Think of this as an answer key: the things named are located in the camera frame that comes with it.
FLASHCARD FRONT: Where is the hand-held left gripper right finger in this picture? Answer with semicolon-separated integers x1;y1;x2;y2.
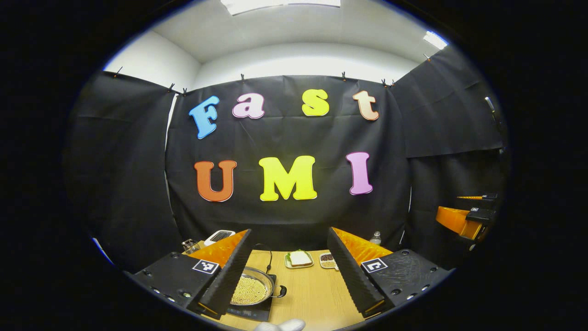
327;227;451;319

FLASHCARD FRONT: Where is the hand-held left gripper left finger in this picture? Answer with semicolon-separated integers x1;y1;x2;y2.
131;228;253;320

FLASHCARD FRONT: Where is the stainless steel pot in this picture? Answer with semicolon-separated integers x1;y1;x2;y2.
230;266;288;306

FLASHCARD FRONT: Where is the black induction cooktop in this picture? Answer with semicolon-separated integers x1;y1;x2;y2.
226;271;277;322

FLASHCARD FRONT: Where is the pile of soybeans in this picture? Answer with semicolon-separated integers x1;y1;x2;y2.
231;275;268;305

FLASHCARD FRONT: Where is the white toaster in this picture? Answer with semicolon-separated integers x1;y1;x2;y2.
204;229;236;246

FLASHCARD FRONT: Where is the pale green sandwich plate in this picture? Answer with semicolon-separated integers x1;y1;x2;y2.
284;251;315;269

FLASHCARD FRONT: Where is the white crumpled cloth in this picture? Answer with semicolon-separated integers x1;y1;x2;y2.
254;319;306;331

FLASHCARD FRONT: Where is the small ceiling light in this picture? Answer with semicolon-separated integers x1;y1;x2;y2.
423;30;448;50

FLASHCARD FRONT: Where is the row of black cloth clips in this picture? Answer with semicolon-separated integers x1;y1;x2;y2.
114;53;432;97

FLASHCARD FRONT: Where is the large ceiling light panel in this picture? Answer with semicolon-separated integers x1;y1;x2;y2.
220;0;341;15

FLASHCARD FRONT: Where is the black power cable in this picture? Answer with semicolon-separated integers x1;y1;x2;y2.
254;243;274;274

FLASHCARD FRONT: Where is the silver metal handle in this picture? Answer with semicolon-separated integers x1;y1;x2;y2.
485;96;500;124

